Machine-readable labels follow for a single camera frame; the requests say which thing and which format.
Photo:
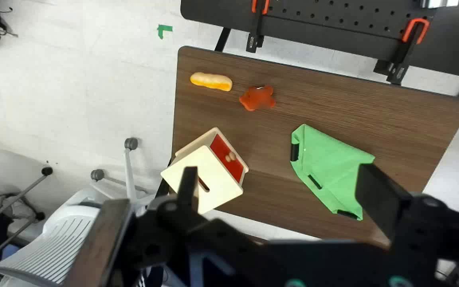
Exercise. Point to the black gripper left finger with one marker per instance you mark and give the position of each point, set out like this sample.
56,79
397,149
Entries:
190,186

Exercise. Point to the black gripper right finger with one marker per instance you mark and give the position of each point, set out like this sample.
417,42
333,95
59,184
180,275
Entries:
386,205

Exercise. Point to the orange plush toy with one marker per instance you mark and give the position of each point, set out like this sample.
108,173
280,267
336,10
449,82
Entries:
253,98

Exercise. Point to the yellow toy bread loaf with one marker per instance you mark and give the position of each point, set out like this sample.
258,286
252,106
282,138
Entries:
210,82

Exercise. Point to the wooden box with red inside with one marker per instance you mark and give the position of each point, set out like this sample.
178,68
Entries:
220,181

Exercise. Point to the white mesh office chair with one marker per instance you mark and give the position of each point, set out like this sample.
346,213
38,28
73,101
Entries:
54,249

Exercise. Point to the gray chair base with casters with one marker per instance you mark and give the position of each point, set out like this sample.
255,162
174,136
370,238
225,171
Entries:
24,197

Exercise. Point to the black perforated breadboard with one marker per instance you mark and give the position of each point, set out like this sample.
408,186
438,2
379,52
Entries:
335,21

